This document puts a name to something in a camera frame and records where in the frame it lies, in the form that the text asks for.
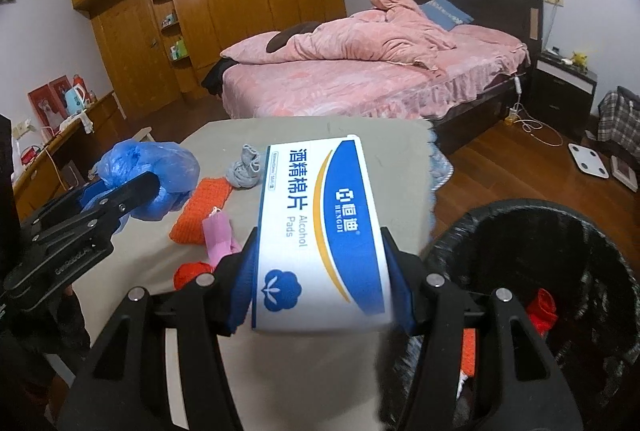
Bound dark brown cushion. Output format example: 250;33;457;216
265;22;321;54

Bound wooden sideboard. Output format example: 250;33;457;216
12;91;126;222

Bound wooden wardrobe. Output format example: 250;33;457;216
69;0;348;112

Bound plaid cloth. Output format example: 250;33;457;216
597;86;640;157

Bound blue pillow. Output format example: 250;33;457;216
419;0;475;32

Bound pink pillow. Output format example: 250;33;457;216
452;24;526;49

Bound orange knitted cloth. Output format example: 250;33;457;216
169;178;233;246

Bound grey tablecloth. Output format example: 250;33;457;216
47;118;436;431

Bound white and blue box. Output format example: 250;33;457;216
251;134;393;337

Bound dark cloth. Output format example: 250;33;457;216
201;57;236;97

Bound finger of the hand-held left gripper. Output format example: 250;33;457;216
25;181;108;237
75;171;162;237

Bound trash bin with black bag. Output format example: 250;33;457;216
385;200;640;431

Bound red picture frame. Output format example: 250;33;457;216
48;75;72;109
28;85;53;130

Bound white adapter with cable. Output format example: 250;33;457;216
505;108;563;147

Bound grey sock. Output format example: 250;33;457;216
223;144;263;188

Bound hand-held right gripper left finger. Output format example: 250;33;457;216
57;226;261;431

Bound red plastic bag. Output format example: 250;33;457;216
173;260;216;294
525;288;558;337

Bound blue plastic bag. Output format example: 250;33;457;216
95;140;201;222

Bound pink packet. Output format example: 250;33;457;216
201;208;241;269

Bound light blue quilted cloth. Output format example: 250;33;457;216
427;131;456;242

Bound wooden door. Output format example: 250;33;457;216
90;0;183;114

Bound orange foam net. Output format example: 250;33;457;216
461;328;478;377

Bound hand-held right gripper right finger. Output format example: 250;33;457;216
380;226;586;431

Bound white bathroom scale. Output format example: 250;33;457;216
567;142;612;179

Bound dark nightstand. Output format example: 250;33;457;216
530;51;598;134

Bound scale with dark top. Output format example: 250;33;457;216
610;155;640;192

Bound dark wooden bed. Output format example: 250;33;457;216
202;0;545;157

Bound pink quilt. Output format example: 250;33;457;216
222;0;458;72

